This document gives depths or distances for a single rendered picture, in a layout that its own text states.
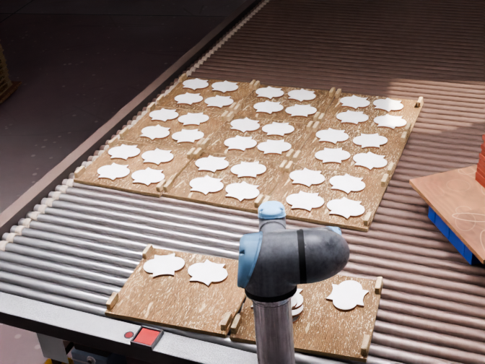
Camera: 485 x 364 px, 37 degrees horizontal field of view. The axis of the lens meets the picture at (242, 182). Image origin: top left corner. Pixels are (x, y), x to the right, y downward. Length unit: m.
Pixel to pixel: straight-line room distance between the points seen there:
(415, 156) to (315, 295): 1.00
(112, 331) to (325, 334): 0.66
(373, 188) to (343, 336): 0.81
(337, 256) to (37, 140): 4.25
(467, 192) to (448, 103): 0.96
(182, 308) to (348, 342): 0.53
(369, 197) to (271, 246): 1.30
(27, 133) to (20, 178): 0.67
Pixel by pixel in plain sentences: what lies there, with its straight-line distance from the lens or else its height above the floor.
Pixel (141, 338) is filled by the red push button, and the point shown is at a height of 0.93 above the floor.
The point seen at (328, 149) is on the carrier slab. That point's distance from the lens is 3.08.
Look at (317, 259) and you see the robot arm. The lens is 1.52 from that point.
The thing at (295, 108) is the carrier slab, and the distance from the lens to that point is 3.43.
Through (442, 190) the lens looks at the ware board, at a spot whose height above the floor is 1.04.
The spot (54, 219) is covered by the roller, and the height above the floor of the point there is 0.92.
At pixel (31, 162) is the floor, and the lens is 5.32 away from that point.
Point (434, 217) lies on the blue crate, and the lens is 2.66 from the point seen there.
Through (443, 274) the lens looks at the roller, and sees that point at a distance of 2.48.
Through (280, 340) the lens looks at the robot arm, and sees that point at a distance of 1.63.
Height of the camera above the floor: 2.47
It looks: 32 degrees down
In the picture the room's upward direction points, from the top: 5 degrees counter-clockwise
